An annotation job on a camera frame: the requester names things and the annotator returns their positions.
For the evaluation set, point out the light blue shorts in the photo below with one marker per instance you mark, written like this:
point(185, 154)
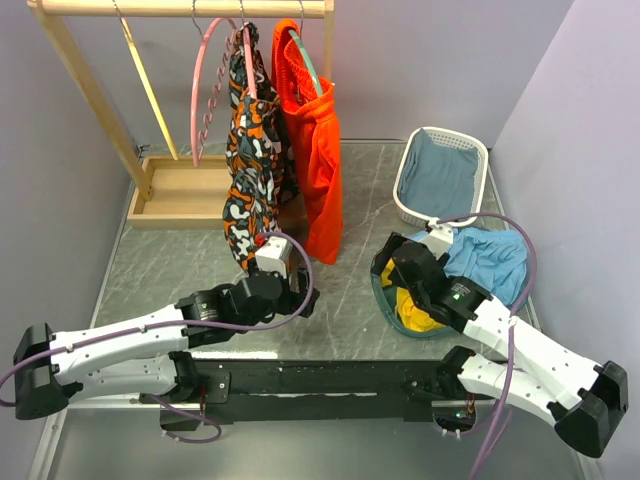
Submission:
point(495, 260)

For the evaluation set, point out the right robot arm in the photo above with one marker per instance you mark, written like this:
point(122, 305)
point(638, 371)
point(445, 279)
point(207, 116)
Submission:
point(583, 401)

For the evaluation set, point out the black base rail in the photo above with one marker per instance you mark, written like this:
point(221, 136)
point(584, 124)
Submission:
point(245, 390)

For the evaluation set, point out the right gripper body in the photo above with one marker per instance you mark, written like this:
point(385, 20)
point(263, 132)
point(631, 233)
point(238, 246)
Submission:
point(397, 280)

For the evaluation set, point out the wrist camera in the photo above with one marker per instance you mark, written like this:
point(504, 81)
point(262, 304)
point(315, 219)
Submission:
point(272, 256)
point(438, 238)

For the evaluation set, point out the wooden clothes rack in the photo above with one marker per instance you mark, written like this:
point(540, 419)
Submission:
point(169, 192)

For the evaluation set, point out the white plastic basket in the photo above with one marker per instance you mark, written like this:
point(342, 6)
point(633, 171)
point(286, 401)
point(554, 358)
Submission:
point(418, 220)

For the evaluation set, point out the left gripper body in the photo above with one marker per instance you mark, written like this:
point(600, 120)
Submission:
point(290, 301)

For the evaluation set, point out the camouflage patterned shorts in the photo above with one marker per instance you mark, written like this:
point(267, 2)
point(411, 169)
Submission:
point(259, 156)

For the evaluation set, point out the wooden hanger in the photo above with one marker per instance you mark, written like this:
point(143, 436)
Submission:
point(146, 84)

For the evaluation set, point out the teal hanger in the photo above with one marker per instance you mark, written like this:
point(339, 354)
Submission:
point(296, 37)

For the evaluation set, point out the pink plastic hanger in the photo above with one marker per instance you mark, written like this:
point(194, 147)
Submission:
point(197, 135)

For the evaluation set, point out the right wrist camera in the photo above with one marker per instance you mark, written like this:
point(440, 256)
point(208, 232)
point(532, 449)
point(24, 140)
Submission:
point(438, 238)

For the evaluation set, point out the teal transparent tray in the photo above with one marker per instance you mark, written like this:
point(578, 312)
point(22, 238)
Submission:
point(385, 309)

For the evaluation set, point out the orange shorts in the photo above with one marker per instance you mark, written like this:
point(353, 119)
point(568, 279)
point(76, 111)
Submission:
point(314, 131)

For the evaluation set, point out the grey-blue garment in basket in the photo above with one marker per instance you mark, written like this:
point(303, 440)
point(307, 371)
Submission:
point(437, 178)

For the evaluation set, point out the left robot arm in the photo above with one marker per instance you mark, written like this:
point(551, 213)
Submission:
point(148, 354)

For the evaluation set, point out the pink hanger under camouflage shorts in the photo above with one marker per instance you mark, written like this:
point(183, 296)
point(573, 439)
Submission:
point(248, 54)

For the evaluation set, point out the yellow garment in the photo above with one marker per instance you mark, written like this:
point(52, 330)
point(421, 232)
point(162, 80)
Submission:
point(402, 306)

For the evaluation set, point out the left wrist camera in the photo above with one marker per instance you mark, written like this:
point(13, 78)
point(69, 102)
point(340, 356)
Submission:
point(272, 256)

